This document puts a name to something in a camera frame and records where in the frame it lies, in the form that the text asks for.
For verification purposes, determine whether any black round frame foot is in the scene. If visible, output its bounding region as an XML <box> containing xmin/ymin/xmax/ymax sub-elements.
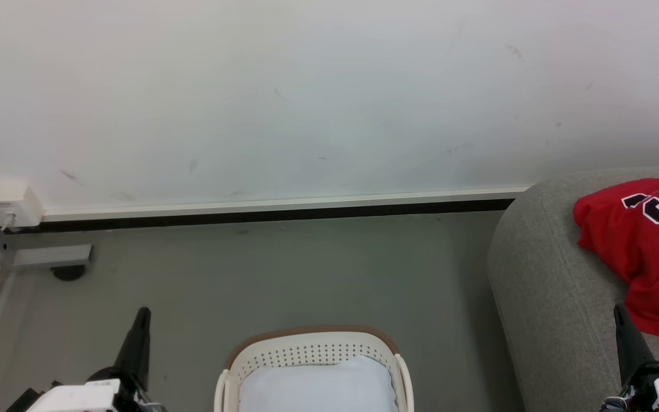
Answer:
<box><xmin>51</xmin><ymin>264</ymin><xmax>86</xmax><ymax>282</ymax></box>

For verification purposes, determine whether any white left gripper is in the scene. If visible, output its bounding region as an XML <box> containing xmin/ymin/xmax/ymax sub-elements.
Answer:
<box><xmin>25</xmin><ymin>307</ymin><xmax>165</xmax><ymax>412</ymax></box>

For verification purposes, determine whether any white and black baseboard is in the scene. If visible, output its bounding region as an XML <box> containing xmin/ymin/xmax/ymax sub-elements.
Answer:
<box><xmin>2</xmin><ymin>185</ymin><xmax>531</xmax><ymax>235</ymax></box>

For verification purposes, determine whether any white wall socket box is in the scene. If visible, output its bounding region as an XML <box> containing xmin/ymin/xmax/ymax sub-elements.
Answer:
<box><xmin>0</xmin><ymin>183</ymin><xmax>45</xmax><ymax>230</ymax></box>

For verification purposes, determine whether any pale blue folded cloth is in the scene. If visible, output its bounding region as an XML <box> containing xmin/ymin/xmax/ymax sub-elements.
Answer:
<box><xmin>238</xmin><ymin>354</ymin><xmax>400</xmax><ymax>412</ymax></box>

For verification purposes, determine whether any grey fabric sofa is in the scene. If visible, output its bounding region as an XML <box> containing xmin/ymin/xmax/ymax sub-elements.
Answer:
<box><xmin>486</xmin><ymin>165</ymin><xmax>659</xmax><ymax>412</ymax></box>

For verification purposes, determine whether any cream perforated laundry basket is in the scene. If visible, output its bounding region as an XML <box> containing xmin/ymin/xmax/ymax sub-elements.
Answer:
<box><xmin>213</xmin><ymin>324</ymin><xmax>415</xmax><ymax>412</ymax></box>

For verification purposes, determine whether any red basketball jersey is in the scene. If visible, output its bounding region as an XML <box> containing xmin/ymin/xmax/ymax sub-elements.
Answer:
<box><xmin>572</xmin><ymin>174</ymin><xmax>659</xmax><ymax>342</ymax></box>

